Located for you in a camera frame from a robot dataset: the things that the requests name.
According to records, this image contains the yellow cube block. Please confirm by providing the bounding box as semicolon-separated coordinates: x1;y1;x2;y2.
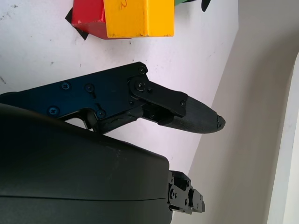
103;0;175;39

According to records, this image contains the red cube block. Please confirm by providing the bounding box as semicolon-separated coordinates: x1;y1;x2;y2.
71;0;133;41

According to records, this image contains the black tape strip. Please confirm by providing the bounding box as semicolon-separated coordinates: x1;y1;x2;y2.
64;6;91;41

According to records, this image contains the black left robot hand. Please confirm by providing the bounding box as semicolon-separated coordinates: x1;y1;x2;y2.
201;0;212;13

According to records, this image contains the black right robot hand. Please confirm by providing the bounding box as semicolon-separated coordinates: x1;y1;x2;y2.
0;61;227;224

